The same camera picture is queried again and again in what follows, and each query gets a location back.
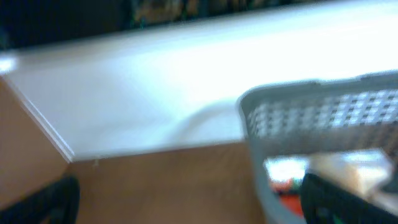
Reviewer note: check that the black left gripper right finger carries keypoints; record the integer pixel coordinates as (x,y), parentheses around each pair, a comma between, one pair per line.
(324,202)

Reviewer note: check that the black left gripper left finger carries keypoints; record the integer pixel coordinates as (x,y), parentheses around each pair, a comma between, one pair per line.
(56,203)

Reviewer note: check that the orange pasta package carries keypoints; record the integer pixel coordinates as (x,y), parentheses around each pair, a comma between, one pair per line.
(288,192)

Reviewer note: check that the brown white snack bag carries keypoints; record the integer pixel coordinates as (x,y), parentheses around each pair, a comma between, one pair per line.
(368,174)

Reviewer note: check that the grey plastic basket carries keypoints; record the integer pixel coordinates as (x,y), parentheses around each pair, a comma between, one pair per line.
(315,117)

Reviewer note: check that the white blue tissue pack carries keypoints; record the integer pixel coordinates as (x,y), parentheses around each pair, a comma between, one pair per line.
(285,168)

